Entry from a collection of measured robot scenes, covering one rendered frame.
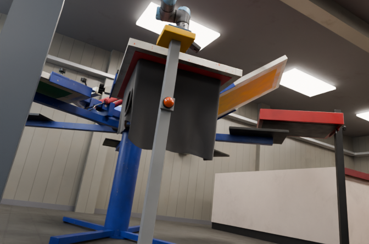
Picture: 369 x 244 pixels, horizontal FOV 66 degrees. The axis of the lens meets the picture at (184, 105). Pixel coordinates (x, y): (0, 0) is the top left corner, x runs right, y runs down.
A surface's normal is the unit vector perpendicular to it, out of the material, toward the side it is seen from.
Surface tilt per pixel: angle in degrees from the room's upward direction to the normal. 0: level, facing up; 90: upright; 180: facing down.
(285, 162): 90
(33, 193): 90
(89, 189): 90
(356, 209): 90
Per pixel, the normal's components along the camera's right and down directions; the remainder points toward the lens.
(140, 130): 0.66, -0.15
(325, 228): -0.86, -0.26
